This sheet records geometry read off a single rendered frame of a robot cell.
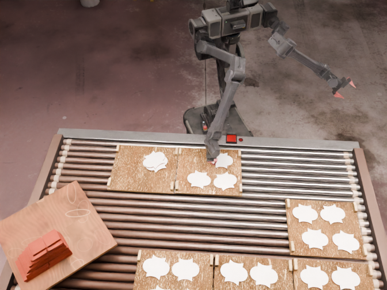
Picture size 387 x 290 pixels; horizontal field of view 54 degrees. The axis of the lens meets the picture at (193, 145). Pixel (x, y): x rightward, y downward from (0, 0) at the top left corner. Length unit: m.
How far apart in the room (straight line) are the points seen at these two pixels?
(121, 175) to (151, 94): 1.94
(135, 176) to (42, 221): 0.60
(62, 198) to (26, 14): 3.93
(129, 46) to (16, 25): 1.61
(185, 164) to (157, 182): 0.22
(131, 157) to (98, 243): 0.66
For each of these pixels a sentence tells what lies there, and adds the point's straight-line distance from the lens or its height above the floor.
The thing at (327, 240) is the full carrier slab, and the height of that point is 0.95.
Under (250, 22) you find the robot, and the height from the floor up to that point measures 1.45.
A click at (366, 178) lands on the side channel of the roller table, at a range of 2.61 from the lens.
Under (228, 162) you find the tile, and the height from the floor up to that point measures 0.95.
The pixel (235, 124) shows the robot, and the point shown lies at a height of 0.24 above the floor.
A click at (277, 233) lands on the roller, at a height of 0.92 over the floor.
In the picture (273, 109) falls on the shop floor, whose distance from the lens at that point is 4.15.
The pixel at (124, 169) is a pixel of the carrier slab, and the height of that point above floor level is 0.94.
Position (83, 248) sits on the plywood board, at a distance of 2.15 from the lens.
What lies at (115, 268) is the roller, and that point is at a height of 0.92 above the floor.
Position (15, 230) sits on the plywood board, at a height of 1.04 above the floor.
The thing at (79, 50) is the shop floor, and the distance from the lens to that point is 5.02.
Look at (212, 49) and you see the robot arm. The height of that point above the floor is 1.49.
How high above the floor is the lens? 2.94
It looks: 52 degrees down
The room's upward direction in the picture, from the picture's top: 1 degrees counter-clockwise
